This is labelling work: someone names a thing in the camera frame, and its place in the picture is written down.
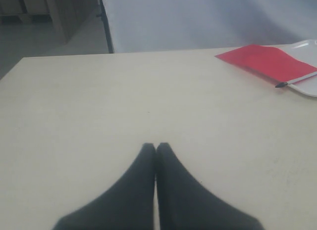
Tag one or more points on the white backdrop cloth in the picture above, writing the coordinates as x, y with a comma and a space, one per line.
157, 25

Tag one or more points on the white plastic tray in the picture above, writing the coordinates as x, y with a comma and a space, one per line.
305, 82

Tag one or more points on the red flag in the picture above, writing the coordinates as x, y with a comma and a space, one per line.
269, 61

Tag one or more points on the wooden furniture in background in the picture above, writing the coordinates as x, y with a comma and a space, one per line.
67, 15

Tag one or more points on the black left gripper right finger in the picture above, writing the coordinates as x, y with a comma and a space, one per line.
184, 204

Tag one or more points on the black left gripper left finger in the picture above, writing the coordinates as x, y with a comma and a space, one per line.
127, 205

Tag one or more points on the black backdrop stand pole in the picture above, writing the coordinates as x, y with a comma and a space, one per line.
104, 19

